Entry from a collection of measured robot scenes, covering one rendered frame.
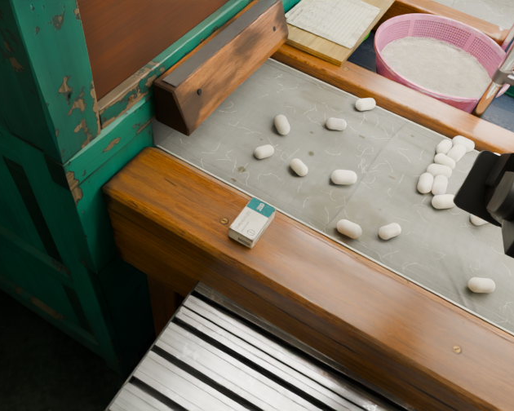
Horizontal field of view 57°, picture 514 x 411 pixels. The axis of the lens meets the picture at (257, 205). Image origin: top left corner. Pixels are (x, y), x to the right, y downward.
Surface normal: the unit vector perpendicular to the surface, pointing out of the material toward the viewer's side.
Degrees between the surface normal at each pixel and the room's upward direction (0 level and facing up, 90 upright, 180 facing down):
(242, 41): 67
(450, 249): 0
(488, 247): 0
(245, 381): 0
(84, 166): 90
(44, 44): 90
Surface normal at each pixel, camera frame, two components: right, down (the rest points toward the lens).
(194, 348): 0.11, -0.60
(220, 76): 0.84, 0.19
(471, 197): -0.30, 0.10
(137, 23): 0.86, 0.46
